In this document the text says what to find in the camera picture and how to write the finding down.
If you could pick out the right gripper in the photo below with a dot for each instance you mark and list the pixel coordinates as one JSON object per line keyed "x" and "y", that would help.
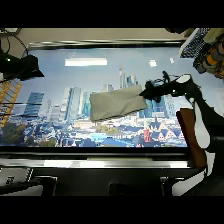
{"x": 154, "y": 91}

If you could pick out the grey T-shirt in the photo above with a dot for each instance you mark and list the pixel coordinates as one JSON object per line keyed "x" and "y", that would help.
{"x": 116, "y": 103}

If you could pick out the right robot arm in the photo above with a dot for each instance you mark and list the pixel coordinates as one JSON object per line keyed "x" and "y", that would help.
{"x": 200, "y": 126}

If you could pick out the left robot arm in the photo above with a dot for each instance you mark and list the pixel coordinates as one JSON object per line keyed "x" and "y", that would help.
{"x": 23, "y": 68}

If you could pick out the yellow dark striped garment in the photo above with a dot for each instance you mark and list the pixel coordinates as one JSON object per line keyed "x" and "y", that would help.
{"x": 213, "y": 61}

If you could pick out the silver frame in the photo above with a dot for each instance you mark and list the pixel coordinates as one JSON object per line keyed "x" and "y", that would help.
{"x": 133, "y": 163}

